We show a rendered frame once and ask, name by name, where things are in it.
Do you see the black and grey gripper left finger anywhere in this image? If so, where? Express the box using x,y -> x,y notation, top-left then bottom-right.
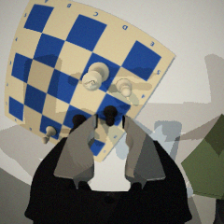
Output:
24,114 -> 98,220

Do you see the blue and cream chessboard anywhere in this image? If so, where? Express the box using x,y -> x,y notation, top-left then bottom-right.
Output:
5,0 -> 175,162

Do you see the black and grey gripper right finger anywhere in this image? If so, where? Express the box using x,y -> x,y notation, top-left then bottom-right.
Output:
122,115 -> 192,223

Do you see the white pawn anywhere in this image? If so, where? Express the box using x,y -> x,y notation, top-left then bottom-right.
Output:
41,126 -> 56,144
117,78 -> 132,97

